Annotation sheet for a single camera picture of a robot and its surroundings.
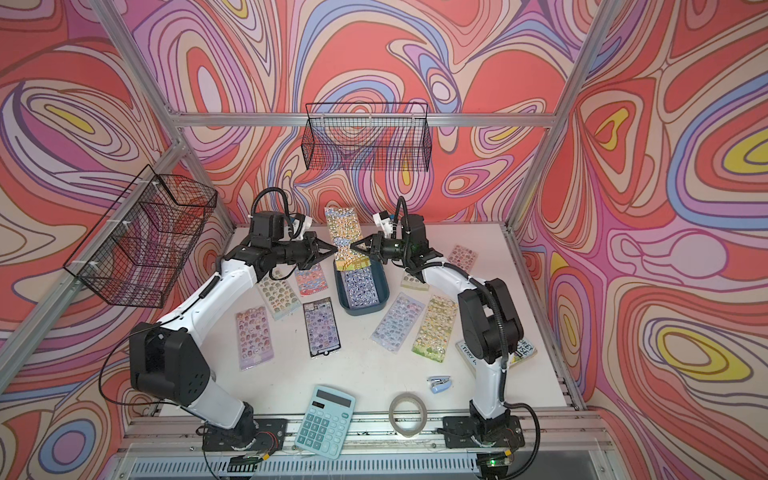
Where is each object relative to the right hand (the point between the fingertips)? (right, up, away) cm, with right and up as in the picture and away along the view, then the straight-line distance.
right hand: (353, 254), depth 83 cm
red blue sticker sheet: (-17, -9, +19) cm, 27 cm away
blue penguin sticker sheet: (+1, -11, +17) cm, 20 cm away
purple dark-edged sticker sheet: (-11, -24, +9) cm, 28 cm away
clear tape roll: (+14, -38, -6) cm, 41 cm away
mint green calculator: (-6, -43, -10) cm, 44 cm away
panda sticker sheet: (-3, +7, +3) cm, 8 cm away
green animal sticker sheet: (+25, -24, +8) cm, 35 cm away
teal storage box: (+8, -11, +16) cm, 21 cm away
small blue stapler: (+24, -35, -3) cm, 43 cm away
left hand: (-3, +1, -4) cm, 5 cm away
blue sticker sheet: (+14, -22, +10) cm, 28 cm away
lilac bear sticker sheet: (-31, -26, +8) cm, 41 cm away
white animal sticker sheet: (+17, -9, +21) cm, 29 cm away
